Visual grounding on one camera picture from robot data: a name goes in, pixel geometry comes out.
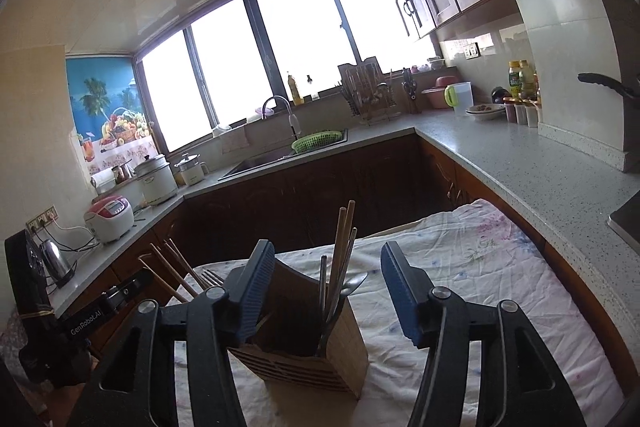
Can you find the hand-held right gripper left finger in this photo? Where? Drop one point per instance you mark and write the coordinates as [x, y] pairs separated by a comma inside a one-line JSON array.
[[256, 294]]

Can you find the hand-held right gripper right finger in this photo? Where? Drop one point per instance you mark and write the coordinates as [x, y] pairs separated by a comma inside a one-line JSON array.
[[400, 302]]

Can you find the metal spoon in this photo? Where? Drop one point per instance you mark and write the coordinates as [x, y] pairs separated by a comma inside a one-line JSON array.
[[356, 281]]

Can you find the wooden utensil holder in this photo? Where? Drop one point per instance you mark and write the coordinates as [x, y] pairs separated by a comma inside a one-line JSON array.
[[345, 347]]

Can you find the metal fork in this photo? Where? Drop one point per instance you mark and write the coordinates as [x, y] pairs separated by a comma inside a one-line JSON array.
[[212, 278]]

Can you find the steel electric kettle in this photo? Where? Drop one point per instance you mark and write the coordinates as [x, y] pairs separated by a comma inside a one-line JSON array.
[[56, 264]]

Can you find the floral tablecloth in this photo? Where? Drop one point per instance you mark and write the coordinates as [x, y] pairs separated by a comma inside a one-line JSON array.
[[475, 267]]

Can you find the red and white rice cooker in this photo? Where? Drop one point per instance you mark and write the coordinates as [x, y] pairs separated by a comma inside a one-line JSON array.
[[110, 219]]

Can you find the kitchen sink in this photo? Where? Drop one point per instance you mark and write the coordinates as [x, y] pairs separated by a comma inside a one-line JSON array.
[[260, 162]]

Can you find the small white electric pot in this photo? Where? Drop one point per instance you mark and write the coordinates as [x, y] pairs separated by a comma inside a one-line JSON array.
[[192, 174]]

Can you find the paper towel roll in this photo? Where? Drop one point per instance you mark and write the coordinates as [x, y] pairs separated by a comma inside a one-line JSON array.
[[105, 181]]

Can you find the large white cooker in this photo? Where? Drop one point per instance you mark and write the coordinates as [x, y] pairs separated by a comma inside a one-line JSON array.
[[155, 184]]

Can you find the white dishcloth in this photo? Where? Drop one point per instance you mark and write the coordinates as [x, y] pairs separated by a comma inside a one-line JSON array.
[[235, 139]]

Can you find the green plastic basket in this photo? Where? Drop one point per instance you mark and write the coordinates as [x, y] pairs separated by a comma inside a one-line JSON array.
[[317, 142]]

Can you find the metal faucet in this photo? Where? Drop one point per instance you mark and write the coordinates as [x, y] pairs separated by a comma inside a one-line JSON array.
[[294, 124]]

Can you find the grey kitchen countertop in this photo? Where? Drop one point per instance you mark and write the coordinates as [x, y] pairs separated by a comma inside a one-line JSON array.
[[525, 167]]

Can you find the knife block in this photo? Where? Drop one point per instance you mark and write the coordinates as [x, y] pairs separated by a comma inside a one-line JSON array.
[[412, 99]]

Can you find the yellow dish soap bottle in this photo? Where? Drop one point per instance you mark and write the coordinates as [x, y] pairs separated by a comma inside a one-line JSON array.
[[295, 92]]

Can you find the pink plastic basin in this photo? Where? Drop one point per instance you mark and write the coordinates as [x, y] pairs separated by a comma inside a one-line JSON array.
[[437, 97]]

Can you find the dish rack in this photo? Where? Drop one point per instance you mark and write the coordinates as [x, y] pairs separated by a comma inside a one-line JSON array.
[[370, 92]]

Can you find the red seasoning jar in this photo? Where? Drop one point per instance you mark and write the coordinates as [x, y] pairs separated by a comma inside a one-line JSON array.
[[509, 111]]

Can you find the white seasoning jar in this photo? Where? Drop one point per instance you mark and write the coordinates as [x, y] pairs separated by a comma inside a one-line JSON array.
[[533, 116], [521, 114]]

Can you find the dark round object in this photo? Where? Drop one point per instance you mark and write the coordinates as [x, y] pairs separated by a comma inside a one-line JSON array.
[[500, 96]]

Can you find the gas stove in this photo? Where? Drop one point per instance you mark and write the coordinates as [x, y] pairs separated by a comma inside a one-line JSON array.
[[627, 222]]

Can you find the yellow oil bottle green label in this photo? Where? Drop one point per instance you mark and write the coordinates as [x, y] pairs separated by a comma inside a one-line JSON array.
[[527, 82], [515, 82]]

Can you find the red sauce bottle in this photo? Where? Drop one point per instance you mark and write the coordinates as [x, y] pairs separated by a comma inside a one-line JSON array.
[[537, 82]]

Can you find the kitchen window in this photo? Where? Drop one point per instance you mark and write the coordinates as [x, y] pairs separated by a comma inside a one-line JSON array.
[[290, 32]]

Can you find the black wok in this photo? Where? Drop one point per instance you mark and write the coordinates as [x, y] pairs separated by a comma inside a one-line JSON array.
[[605, 83]]

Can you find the wall socket strip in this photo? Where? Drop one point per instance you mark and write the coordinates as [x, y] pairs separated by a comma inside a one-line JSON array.
[[42, 219]]

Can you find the fruit and palm wall poster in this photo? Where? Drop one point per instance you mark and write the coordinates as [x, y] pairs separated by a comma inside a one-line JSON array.
[[107, 107]]

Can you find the wall socket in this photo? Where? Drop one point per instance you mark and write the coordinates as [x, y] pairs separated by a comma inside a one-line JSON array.
[[471, 51]]

